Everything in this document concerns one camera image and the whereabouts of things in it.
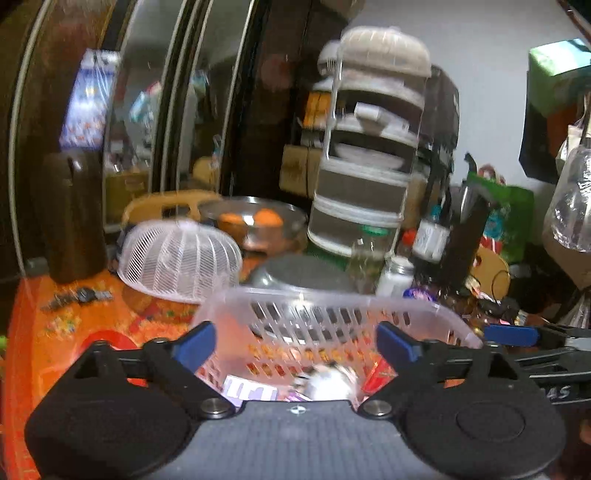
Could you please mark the white mesh food cover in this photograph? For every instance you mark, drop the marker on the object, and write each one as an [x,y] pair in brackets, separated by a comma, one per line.
[179,260]

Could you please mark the dark wooden wardrobe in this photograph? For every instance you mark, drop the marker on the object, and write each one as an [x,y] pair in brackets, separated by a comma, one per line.
[207,95]

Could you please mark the dark red-topped box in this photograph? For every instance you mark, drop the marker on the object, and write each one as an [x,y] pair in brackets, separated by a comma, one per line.
[380,375]

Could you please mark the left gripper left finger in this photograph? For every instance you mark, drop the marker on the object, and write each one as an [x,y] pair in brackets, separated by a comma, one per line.
[172,366]

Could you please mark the hanging clear plastic bag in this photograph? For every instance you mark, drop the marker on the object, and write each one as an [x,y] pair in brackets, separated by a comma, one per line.
[568,217]

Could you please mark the clear plastic basket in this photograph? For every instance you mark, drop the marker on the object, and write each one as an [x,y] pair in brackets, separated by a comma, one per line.
[270,336]

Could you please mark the purple small box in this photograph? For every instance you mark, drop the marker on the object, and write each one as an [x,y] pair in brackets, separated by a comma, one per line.
[238,390]

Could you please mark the blue calendar poster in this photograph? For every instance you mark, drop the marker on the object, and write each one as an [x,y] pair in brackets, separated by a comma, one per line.
[85,119]

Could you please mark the green-lid clear jar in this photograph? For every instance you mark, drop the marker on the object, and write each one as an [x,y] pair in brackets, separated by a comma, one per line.
[368,258]

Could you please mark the tiered white food rack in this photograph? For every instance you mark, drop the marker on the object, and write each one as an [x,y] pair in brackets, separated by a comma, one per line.
[373,130]

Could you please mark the grey upturned metal bowl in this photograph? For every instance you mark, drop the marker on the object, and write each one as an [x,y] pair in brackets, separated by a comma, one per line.
[298,272]

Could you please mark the dark kettle jug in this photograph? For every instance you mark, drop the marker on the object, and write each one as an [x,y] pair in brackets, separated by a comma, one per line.
[471,205]

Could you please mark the white round plush toy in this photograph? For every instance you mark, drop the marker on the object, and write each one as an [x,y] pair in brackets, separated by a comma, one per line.
[327,382]

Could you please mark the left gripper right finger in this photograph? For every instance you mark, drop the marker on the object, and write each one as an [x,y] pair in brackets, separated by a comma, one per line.
[419,365]

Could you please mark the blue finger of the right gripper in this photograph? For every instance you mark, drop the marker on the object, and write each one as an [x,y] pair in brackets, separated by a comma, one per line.
[514,336]

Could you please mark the white-label dark bottle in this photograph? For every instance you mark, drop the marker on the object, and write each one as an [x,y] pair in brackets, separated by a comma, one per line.
[432,237]

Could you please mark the dark brown thermos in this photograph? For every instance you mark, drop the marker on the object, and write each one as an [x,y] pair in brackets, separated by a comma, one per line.
[67,192]

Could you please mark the metal bowl with oranges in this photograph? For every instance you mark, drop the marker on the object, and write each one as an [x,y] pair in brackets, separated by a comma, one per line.
[258,225]

